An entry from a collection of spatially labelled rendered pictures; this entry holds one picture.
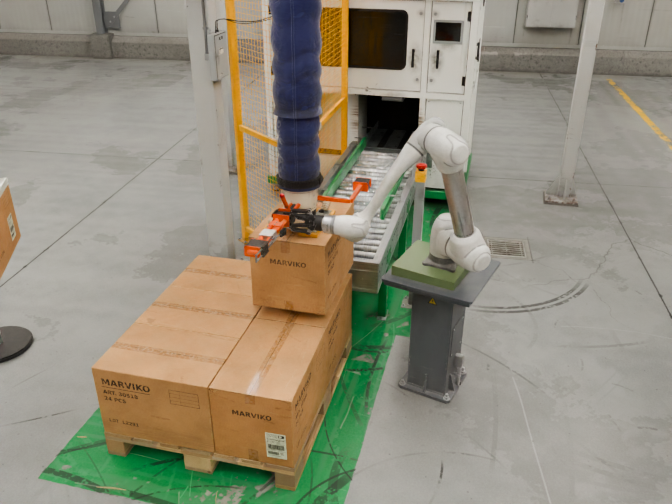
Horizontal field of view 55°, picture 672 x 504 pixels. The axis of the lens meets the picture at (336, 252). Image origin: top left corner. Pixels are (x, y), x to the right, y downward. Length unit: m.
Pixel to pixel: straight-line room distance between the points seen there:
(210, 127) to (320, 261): 1.80
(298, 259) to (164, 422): 1.01
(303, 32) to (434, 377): 1.99
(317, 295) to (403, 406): 0.88
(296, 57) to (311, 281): 1.08
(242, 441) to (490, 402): 1.46
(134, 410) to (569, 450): 2.20
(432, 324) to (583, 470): 1.03
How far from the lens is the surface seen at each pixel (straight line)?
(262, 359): 3.20
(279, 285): 3.35
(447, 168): 2.95
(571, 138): 6.48
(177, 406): 3.22
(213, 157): 4.76
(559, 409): 3.94
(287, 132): 3.16
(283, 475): 3.27
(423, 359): 3.76
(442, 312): 3.54
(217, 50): 4.52
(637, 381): 4.31
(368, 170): 5.55
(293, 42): 3.05
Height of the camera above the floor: 2.44
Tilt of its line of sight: 27 degrees down
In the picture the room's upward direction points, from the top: straight up
